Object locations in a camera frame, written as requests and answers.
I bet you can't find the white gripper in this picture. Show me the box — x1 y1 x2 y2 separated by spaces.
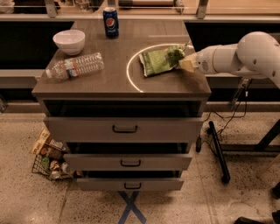
178 45 217 74

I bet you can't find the middle grey drawer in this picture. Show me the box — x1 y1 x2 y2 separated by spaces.
64 154 192 171

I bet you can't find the grey drawer cabinet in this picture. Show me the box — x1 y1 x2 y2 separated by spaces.
32 20 211 181

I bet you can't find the blue tape cross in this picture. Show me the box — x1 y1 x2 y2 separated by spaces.
118 191 147 224

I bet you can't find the blue pepsi can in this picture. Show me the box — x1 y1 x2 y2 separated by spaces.
102 7 119 39

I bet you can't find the grey drawer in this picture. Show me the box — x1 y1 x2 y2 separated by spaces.
44 117 203 143
77 178 184 191
64 154 192 171

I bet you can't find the wire basket with snacks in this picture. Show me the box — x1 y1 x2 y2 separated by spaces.
30 128 77 180

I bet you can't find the bottom grey drawer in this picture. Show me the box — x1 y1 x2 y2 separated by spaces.
77 178 184 191

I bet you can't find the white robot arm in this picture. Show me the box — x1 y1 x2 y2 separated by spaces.
178 31 280 88

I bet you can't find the clear plastic water bottle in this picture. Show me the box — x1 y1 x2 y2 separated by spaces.
45 52 104 80

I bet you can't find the green jalapeno chip bag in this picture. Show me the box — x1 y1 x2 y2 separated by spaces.
139 45 186 77

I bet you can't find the top grey drawer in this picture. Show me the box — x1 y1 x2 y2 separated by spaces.
44 117 203 143

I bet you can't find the white bowl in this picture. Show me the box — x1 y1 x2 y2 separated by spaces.
52 30 85 55

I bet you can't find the black table leg frame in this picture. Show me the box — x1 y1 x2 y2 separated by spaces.
206 120 280 184

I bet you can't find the black cable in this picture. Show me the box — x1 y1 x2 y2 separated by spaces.
202 78 249 147

